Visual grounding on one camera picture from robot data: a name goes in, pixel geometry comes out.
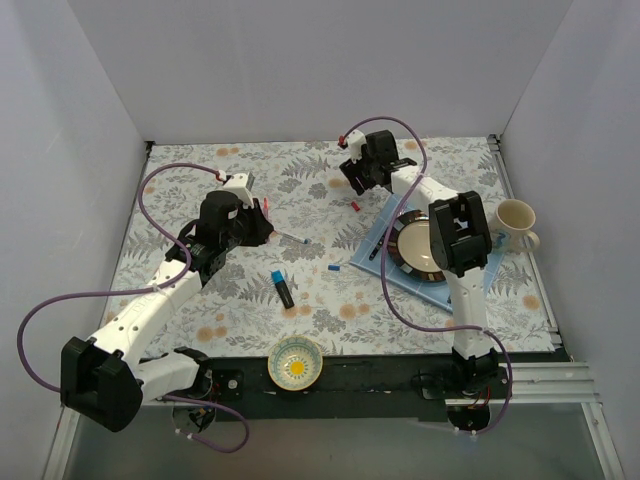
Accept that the white blue marker pen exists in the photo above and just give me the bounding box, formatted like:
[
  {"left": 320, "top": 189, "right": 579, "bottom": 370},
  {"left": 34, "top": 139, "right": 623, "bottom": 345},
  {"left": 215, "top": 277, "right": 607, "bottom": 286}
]
[{"left": 276, "top": 230, "right": 311, "bottom": 245}]

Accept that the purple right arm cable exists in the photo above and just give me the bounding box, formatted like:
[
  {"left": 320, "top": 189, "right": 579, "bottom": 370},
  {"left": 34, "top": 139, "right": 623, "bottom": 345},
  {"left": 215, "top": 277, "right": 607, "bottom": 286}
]
[{"left": 339, "top": 116, "right": 514, "bottom": 437}]

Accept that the black blue highlighter pen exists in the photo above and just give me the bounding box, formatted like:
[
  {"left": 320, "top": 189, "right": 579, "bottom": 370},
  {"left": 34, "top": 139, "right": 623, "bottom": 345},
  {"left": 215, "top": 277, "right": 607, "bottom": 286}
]
[{"left": 271, "top": 270, "right": 295, "bottom": 310}]

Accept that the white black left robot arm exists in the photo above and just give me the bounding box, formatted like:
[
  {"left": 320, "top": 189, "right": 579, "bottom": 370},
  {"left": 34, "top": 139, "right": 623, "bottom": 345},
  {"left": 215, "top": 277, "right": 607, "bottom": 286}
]
[{"left": 60, "top": 190, "right": 273, "bottom": 432}]

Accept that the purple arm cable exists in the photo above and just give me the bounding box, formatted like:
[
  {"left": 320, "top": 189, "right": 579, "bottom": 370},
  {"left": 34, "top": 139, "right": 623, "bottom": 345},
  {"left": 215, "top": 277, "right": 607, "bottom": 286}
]
[
  {"left": 339, "top": 116, "right": 514, "bottom": 437},
  {"left": 17, "top": 163, "right": 250, "bottom": 454}
]

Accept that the aluminium frame rail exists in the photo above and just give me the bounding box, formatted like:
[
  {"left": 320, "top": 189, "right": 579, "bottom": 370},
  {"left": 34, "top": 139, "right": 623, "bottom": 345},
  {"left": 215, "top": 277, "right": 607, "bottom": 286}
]
[{"left": 437, "top": 362, "right": 625, "bottom": 479}]

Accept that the light blue checkered napkin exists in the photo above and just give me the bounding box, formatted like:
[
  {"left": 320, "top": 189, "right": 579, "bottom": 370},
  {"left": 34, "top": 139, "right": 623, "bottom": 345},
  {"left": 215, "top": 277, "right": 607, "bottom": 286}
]
[{"left": 349, "top": 192, "right": 506, "bottom": 314}]

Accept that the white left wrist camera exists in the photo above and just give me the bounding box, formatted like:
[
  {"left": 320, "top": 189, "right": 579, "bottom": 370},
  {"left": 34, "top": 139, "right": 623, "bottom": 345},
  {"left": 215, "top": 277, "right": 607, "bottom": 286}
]
[{"left": 222, "top": 172, "right": 255, "bottom": 209}]

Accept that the striped rim cream plate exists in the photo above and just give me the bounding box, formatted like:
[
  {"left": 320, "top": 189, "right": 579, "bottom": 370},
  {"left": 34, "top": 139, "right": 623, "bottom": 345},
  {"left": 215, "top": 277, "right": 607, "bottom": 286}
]
[{"left": 387, "top": 210, "right": 445, "bottom": 283}]

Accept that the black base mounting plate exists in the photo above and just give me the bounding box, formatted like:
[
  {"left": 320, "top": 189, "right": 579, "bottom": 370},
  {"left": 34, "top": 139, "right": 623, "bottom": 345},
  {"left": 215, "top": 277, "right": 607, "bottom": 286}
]
[{"left": 159, "top": 352, "right": 571, "bottom": 424}]

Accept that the cream painted mug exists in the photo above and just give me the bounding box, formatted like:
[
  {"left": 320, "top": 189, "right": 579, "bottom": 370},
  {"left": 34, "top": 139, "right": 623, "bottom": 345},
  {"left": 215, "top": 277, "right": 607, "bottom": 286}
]
[{"left": 489, "top": 199, "right": 540, "bottom": 253}]

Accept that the floral patterned tablecloth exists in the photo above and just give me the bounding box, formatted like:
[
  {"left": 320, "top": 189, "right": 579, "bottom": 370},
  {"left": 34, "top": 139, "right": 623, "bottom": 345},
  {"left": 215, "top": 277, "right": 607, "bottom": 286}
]
[{"left": 94, "top": 137, "right": 556, "bottom": 359}]

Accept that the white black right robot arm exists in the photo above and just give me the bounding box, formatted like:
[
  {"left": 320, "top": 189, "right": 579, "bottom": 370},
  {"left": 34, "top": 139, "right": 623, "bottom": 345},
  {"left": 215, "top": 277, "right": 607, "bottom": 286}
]
[{"left": 338, "top": 128, "right": 499, "bottom": 398}]

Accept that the yellow centre patterned bowl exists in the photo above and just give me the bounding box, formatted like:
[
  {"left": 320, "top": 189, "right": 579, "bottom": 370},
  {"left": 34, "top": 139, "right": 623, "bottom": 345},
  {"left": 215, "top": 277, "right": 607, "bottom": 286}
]
[{"left": 267, "top": 335, "right": 324, "bottom": 392}]

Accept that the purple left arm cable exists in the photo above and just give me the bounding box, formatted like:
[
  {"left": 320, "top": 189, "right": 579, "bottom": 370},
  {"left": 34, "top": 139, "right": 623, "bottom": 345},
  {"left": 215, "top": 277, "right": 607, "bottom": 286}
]
[{"left": 17, "top": 163, "right": 250, "bottom": 454}]

